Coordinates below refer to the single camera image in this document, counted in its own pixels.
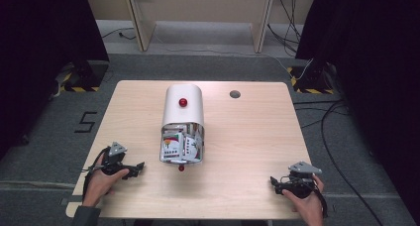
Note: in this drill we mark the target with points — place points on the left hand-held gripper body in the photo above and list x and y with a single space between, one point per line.
114 160

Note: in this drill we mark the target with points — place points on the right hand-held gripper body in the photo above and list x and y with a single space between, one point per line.
302 179

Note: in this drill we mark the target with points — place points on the person's left hand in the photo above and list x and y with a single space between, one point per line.
100 184

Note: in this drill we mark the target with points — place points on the person's right hand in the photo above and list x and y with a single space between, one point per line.
307 207

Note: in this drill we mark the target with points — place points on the small red round knob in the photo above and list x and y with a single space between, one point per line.
181 168

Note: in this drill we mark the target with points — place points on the pile of printed packets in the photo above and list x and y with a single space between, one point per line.
180 145

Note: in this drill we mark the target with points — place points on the white roll-top box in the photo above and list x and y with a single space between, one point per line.
182 115

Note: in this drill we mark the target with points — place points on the striped stand base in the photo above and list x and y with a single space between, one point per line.
79 84
310 84

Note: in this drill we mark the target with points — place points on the black curtain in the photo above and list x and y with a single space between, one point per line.
39 54
373 70

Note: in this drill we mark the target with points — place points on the beige wooden desk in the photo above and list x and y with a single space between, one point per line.
145 27

